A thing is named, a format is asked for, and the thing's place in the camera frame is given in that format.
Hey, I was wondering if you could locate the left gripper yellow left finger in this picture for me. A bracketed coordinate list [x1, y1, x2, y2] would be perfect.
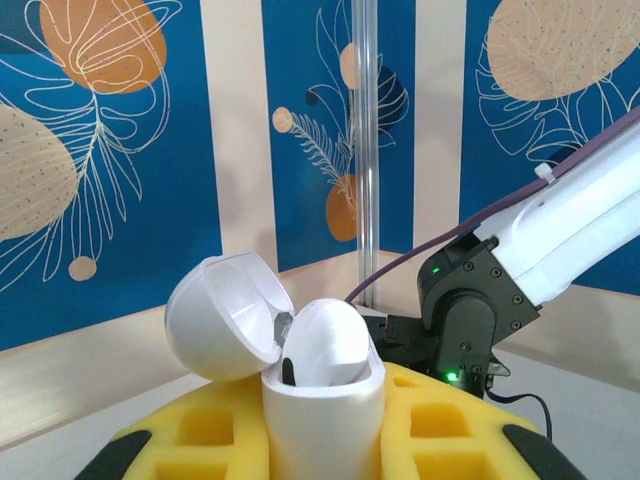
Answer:
[74, 377, 274, 480]

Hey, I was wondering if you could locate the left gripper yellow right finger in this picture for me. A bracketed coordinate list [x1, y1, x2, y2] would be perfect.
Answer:
[377, 360, 589, 480]

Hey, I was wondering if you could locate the white earbud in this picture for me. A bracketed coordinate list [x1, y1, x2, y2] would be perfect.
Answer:
[280, 297, 374, 389]

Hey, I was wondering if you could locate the white earbud charging case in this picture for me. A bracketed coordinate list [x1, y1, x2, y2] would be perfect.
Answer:
[163, 251, 387, 480]

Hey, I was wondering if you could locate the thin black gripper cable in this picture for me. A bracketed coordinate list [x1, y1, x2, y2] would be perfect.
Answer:
[484, 387, 554, 441]

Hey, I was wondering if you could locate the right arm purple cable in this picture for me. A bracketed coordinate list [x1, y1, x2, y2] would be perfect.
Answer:
[343, 112, 640, 306]

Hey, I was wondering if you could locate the aluminium frame post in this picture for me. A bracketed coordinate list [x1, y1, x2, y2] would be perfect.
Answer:
[349, 0, 382, 309]

